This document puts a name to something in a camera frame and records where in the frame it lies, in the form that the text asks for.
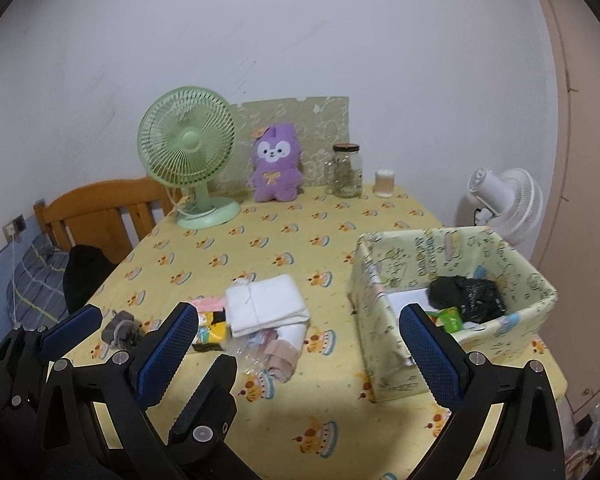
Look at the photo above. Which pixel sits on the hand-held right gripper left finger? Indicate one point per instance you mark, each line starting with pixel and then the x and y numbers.
pixel 165 360

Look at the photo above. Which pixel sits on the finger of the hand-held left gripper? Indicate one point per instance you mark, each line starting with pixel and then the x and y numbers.
pixel 205 410
pixel 75 327

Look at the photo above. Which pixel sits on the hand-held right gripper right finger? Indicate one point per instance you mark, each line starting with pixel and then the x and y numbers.
pixel 430 360

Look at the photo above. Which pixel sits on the patterned storage box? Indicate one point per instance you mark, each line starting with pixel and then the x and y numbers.
pixel 395 360

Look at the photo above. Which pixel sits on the grey sock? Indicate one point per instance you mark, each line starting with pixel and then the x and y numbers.
pixel 120 332

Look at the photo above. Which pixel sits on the pink packet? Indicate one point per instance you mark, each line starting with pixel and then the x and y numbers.
pixel 210 304

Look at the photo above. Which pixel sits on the green packet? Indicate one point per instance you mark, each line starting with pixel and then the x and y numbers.
pixel 450 319

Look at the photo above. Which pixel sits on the black garment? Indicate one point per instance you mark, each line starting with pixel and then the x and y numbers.
pixel 85 275

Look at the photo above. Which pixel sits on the yellow snack packet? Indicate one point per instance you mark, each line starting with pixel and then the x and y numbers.
pixel 215 331

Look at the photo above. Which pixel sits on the blue plaid bedding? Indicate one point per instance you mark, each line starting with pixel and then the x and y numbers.
pixel 35 285

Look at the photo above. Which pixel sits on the white paper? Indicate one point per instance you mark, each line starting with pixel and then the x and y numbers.
pixel 405 300

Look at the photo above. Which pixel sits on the clear plastic bag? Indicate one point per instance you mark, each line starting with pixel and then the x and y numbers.
pixel 250 355

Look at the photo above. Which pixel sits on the black plastic bag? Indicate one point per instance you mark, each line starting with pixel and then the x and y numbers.
pixel 467 297

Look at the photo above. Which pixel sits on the beige cloth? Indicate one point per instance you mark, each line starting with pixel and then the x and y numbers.
pixel 285 360

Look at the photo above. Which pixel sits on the white folded cloth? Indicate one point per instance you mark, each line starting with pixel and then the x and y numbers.
pixel 265 305

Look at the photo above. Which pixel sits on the wooden chair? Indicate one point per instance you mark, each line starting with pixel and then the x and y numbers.
pixel 95 210

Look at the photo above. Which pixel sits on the yellow printed tablecloth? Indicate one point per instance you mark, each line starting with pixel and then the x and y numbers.
pixel 300 240

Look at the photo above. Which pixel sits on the white fan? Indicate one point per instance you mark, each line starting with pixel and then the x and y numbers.
pixel 510 200

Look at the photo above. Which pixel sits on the cotton swab container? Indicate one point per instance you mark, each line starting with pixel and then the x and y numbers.
pixel 384 185

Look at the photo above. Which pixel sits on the crumpled plastic bags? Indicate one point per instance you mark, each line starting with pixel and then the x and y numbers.
pixel 597 430

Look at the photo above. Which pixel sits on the glass jar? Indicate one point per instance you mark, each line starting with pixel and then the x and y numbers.
pixel 347 175

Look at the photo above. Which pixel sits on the purple plush toy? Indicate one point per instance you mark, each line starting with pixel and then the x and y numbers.
pixel 275 175

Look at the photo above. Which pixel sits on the green desk fan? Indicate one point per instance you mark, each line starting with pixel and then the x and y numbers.
pixel 187 140

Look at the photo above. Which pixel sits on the beige door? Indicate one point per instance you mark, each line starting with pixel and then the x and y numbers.
pixel 590 210

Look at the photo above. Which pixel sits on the green patterned board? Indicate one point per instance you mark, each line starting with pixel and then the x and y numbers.
pixel 305 120

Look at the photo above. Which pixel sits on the wall socket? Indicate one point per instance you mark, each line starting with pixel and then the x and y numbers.
pixel 14 225

